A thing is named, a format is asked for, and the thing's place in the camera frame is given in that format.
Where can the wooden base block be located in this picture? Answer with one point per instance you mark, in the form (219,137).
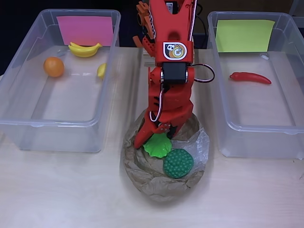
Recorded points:
(149,62)

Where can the yellow toy banana bunch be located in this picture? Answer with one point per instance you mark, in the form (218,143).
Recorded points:
(84,51)

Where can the yellow paper note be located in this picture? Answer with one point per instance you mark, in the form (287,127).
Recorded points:
(244,35)

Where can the orange toy fruit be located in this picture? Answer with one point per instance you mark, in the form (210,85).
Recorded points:
(54,67)

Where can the crumpled brown paper bag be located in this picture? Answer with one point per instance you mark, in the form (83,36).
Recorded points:
(166,190)

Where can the red toy chili pepper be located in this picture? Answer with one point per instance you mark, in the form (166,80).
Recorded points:
(251,77)

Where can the clear plastic bin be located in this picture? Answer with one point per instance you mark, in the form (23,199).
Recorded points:
(256,104)
(71,95)

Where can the pink paper note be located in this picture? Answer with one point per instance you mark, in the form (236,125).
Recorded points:
(85,29)

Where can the yellow toy lemon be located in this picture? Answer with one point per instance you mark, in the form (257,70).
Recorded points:
(101,70)

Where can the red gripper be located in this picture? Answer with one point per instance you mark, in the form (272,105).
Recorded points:
(171,117)

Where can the orange plastic clamp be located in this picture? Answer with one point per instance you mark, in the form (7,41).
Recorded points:
(145,26)

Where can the red robot arm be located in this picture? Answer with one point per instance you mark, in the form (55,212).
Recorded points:
(173,28)

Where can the dark green bumpy toy vegetable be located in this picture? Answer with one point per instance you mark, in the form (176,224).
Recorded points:
(178,164)

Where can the light green toy lettuce leaf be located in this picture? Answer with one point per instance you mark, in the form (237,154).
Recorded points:
(158,147)

